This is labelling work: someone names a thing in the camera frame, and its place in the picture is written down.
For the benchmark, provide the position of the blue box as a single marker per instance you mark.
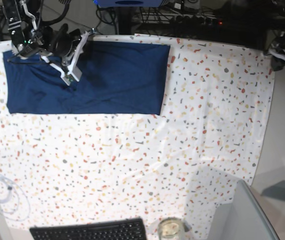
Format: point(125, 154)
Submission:
point(130, 3)

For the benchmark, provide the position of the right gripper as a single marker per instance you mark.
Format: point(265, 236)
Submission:
point(60, 43)

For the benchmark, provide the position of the white terrazzo tablecloth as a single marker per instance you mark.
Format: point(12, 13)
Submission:
point(184, 163)

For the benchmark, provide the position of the black power strip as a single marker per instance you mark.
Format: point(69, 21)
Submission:
point(199, 19)

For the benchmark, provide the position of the black keyboard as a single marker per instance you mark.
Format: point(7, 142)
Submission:
point(129, 229)

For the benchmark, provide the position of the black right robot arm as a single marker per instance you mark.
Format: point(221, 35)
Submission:
point(31, 35)

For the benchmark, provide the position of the dark blue t-shirt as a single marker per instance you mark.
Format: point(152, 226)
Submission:
point(117, 78)

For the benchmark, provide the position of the grey monitor back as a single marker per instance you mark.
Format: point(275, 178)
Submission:
point(242, 219)

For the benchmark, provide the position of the glass jar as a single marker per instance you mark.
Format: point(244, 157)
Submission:
point(171, 228)

